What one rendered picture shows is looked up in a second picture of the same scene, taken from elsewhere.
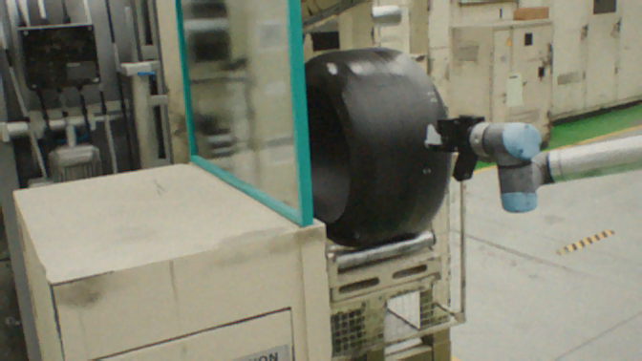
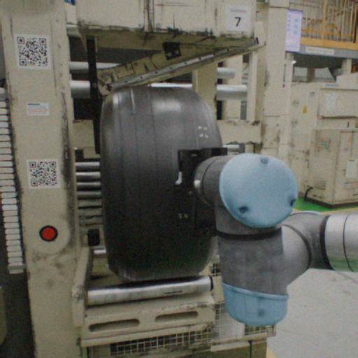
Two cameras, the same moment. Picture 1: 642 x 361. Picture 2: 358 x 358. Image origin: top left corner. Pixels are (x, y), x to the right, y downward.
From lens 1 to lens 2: 123 cm
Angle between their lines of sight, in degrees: 14
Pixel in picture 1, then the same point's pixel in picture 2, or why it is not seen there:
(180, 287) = not seen: outside the picture
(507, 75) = (347, 159)
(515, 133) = (237, 170)
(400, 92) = (163, 122)
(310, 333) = not seen: outside the picture
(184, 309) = not seen: outside the picture
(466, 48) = (323, 141)
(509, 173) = (229, 248)
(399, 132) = (149, 166)
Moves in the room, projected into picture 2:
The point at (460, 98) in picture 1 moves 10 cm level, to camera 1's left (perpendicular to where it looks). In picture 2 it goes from (317, 170) to (310, 170)
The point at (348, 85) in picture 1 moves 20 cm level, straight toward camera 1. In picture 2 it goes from (109, 111) to (49, 108)
